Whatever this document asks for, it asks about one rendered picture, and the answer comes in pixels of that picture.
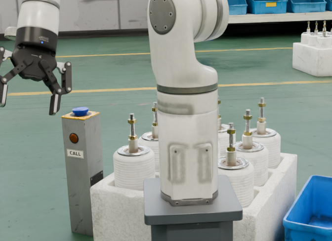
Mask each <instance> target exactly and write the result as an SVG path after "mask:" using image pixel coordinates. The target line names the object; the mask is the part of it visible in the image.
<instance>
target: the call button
mask: <svg viewBox="0 0 332 241"><path fill-rule="evenodd" d="M72 112H73V113H74V115H76V116H83V115H86V114H87V112H88V108H87V107H75V108H73V109H72Z"/></svg>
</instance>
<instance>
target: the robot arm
mask: <svg viewBox="0 0 332 241"><path fill-rule="evenodd" d="M60 2H61V0H22V4H21V9H20V12H19V16H18V23H17V27H8V28H6V29H5V33H4V37H5V38H6V39H9V40H14V41H15V45H14V51H13V52H11V51H8V50H5V48H4V47H3V46H0V66H1V63H2V62H3V61H5V60H6V59H7V58H10V60H11V62H12V64H13V66H14V68H13V69H12V70H11V71H10V72H8V73H7V74H6V75H5V76H1V75H0V107H4V106H5V104H6V97H7V89H8V85H7V82H8V81H10V80H11V79H12V78H13V77H15V76H16V75H17V74H18V75H19V76H20V77H21V78H22V79H26V80H27V79H31V80H33V81H37V82H39V81H43V82H44V84H45V85H46V86H47V87H48V88H49V90H50V91H51V93H52V94H53V95H52V96H51V100H50V108H49V115H50V116H53V115H55V114H56V113H57V112H58V111H59V110H60V102H61V96H62V95H65V94H68V93H70V92H71V91H72V64H71V62H69V61H67V62H66V63H61V62H57V61H56V58H55V55H56V48H57V40H58V31H59V11H60ZM147 21H148V33H149V43H150V53H151V64H152V69H153V72H154V75H155V78H156V83H157V106H158V137H159V163H160V186H161V197H162V198H163V199H164V200H165V201H167V202H169V203H171V205H172V206H188V205H208V204H212V201H213V200H214V199H215V198H217V196H218V77H217V72H216V70H215V69H214V68H212V67H209V66H206V65H203V64H201V63H200V62H198V60H197V59H196V56H195V49H194V42H201V41H207V40H213V39H215V38H218V37H219V36H221V35H222V34H223V33H224V31H225V30H226V28H227V25H228V21H229V6H228V1H227V0H148V8H147ZM56 68H57V69H58V71H59V73H60V74H61V87H60V85H59V83H58V82H57V78H56V77H55V75H54V73H53V71H54V70H55V69H56Z"/></svg>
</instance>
